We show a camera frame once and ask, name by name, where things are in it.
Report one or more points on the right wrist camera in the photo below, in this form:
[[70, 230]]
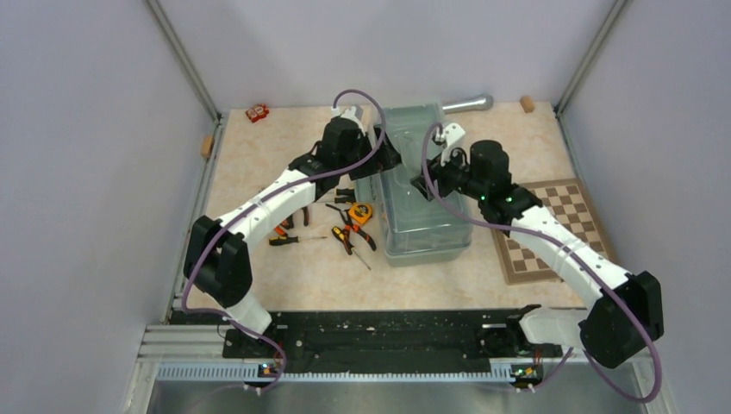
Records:
[[448, 139]]

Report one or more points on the translucent green plastic toolbox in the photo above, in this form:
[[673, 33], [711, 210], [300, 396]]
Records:
[[414, 231]]

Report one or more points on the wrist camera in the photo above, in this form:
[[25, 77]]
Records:
[[448, 139], [353, 112]]

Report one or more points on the orange black long-nose pliers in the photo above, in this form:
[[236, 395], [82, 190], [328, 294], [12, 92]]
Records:
[[281, 232]]

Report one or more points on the black yellow screwdriver lower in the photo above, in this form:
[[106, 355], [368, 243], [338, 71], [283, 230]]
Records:
[[288, 240]]

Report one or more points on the wooden block back right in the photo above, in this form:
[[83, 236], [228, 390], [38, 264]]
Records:
[[527, 104]]

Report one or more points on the red owl toy block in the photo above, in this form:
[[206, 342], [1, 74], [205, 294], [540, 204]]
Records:
[[257, 112]]

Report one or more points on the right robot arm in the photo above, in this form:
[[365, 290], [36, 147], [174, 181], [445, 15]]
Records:
[[622, 312]]

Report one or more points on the wooden block left rail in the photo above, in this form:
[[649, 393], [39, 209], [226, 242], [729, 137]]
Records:
[[207, 147]]

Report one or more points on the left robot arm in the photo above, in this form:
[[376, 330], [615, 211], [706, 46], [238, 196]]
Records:
[[217, 260]]

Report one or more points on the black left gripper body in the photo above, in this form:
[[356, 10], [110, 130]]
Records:
[[362, 147]]

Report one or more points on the black yellow screwdriver near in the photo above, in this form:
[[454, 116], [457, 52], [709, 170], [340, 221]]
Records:
[[361, 259]]

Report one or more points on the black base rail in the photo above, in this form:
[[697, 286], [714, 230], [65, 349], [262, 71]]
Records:
[[390, 341]]

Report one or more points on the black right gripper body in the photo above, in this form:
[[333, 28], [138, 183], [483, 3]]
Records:
[[455, 176]]

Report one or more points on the orange tape measure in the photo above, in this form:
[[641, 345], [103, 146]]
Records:
[[361, 213]]

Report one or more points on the black yellow screwdriver upper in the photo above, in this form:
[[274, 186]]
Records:
[[344, 192]]

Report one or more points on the black yellow screwdriver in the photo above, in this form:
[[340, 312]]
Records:
[[344, 192], [361, 259], [288, 240]]

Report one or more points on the silver metal cylinder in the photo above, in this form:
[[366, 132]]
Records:
[[480, 103]]

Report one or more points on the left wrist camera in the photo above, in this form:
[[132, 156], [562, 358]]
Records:
[[353, 112]]

